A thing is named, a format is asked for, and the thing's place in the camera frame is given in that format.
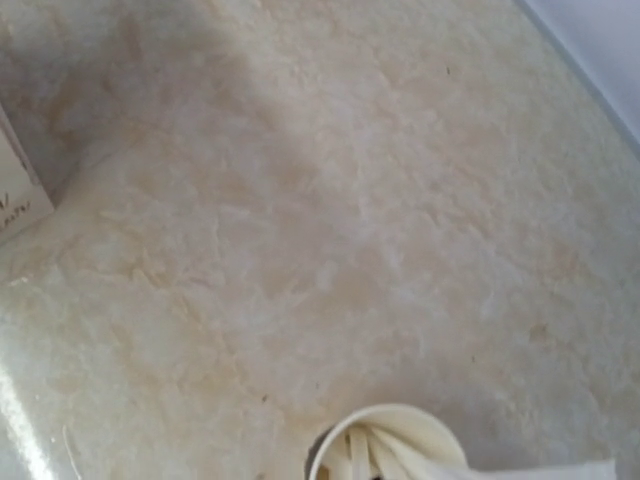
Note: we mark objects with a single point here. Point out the cream bear paper bag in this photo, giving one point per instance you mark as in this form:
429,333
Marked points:
24,201

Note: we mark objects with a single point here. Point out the white wrapped straws bundle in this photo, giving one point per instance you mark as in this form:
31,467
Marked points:
376,454

